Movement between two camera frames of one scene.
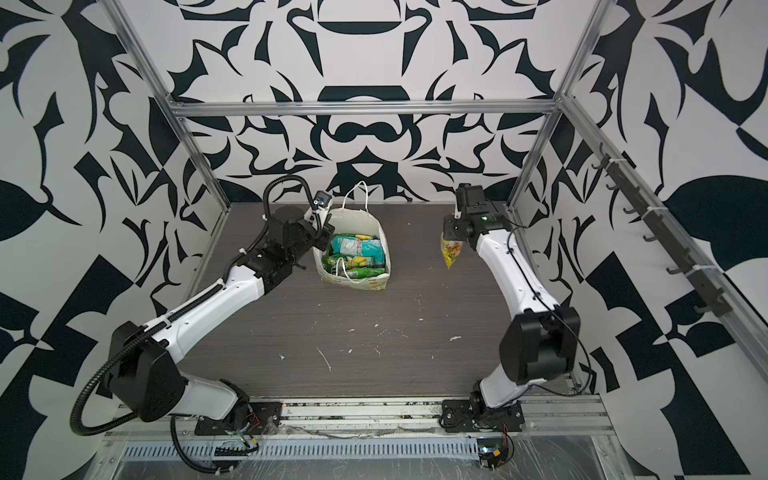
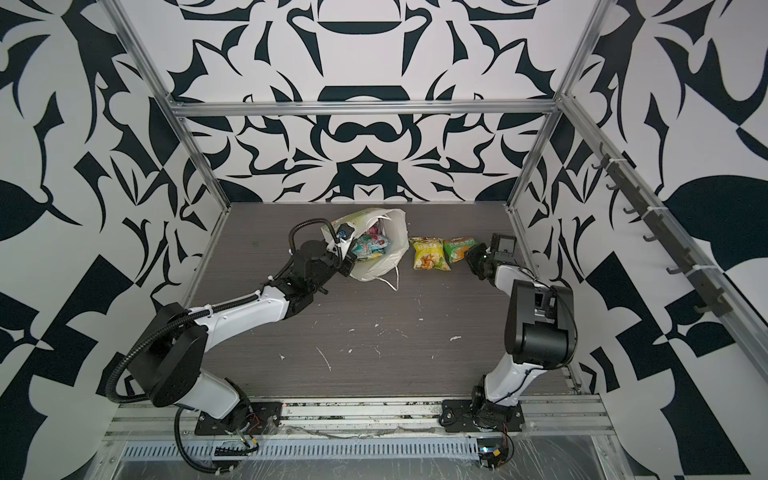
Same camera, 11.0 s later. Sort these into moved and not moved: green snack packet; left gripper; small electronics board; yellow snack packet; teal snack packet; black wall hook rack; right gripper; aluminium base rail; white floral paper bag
Moved: right gripper; green snack packet; white floral paper bag; left gripper; yellow snack packet
Not moved: black wall hook rack; small electronics board; teal snack packet; aluminium base rail
